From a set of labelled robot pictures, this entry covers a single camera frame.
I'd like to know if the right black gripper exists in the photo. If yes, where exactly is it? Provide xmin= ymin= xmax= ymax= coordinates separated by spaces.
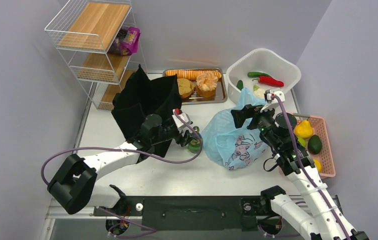
xmin=232 ymin=101 xmax=281 ymax=149

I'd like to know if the green glass Perrier bottle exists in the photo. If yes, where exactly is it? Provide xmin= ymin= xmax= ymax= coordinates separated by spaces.
xmin=187 ymin=132 xmax=201 ymax=154

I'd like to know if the red chili pepper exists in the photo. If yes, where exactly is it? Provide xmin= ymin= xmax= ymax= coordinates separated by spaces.
xmin=252 ymin=75 xmax=284 ymax=88

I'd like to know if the green chili pepper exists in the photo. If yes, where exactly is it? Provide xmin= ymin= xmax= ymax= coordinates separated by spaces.
xmin=247 ymin=71 xmax=271 ymax=78

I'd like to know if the blue printed plastic bag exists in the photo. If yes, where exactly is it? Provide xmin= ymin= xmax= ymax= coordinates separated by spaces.
xmin=201 ymin=88 xmax=268 ymax=171

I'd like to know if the black fabric tote bag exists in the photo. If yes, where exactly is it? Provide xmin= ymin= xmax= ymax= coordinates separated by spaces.
xmin=111 ymin=65 xmax=182 ymax=141

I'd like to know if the yellow pear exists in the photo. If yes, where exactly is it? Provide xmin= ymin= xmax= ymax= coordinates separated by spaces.
xmin=294 ymin=120 xmax=314 ymax=139

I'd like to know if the yellow lemon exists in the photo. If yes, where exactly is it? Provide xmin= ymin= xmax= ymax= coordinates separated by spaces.
xmin=313 ymin=158 xmax=323 ymax=173

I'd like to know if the purple snack packet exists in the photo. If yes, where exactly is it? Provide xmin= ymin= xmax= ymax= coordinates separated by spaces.
xmin=108 ymin=26 xmax=141 ymax=56

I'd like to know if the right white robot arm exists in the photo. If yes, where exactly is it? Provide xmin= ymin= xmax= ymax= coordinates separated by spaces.
xmin=230 ymin=104 xmax=369 ymax=240

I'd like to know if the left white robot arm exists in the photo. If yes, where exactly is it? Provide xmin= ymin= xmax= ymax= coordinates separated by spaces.
xmin=43 ymin=110 xmax=201 ymax=215

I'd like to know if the white cauliflower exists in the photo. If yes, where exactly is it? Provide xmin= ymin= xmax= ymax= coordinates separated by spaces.
xmin=253 ymin=85 xmax=266 ymax=99

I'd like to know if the green cucumber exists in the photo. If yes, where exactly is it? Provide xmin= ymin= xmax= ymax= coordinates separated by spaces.
xmin=236 ymin=79 xmax=244 ymax=91

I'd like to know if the steel tray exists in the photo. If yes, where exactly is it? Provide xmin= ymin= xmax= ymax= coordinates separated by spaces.
xmin=162 ymin=67 xmax=228 ymax=105

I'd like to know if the brown bread slice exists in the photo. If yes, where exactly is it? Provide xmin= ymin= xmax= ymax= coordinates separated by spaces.
xmin=177 ymin=78 xmax=196 ymax=99

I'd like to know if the white plastic basin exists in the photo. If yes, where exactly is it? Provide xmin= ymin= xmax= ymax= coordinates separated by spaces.
xmin=224 ymin=48 xmax=302 ymax=103

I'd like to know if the green lime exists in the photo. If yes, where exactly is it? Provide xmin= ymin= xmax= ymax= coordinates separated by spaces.
xmin=297 ymin=136 xmax=307 ymax=148

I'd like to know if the row of orange crackers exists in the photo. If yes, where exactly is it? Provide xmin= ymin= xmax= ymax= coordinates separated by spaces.
xmin=164 ymin=69 xmax=222 ymax=81

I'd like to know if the pink plastic basket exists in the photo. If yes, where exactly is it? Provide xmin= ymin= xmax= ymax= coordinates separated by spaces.
xmin=290 ymin=112 xmax=336 ymax=180

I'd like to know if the dark green avocado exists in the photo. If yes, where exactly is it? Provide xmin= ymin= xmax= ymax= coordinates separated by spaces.
xmin=307 ymin=134 xmax=323 ymax=155

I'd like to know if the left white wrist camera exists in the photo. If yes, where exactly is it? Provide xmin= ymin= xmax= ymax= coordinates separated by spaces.
xmin=171 ymin=108 xmax=193 ymax=133

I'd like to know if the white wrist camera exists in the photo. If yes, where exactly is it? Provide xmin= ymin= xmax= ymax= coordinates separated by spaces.
xmin=260 ymin=88 xmax=286 ymax=113
xmin=171 ymin=108 xmax=193 ymax=133

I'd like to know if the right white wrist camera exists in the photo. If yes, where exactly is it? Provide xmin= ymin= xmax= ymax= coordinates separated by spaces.
xmin=260 ymin=88 xmax=286 ymax=113

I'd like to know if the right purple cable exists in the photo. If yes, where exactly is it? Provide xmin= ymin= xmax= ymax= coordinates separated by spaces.
xmin=271 ymin=95 xmax=352 ymax=240

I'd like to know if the purple cable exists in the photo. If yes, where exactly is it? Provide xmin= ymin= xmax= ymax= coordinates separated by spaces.
xmin=40 ymin=110 xmax=204 ymax=239
xmin=271 ymin=95 xmax=352 ymax=240

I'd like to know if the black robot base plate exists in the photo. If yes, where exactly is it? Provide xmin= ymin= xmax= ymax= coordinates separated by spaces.
xmin=93 ymin=195 xmax=278 ymax=232

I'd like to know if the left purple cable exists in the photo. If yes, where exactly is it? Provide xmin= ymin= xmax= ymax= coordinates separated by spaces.
xmin=40 ymin=110 xmax=204 ymax=239

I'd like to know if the white wire wooden shelf rack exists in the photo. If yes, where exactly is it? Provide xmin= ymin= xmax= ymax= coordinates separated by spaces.
xmin=44 ymin=0 xmax=147 ymax=111

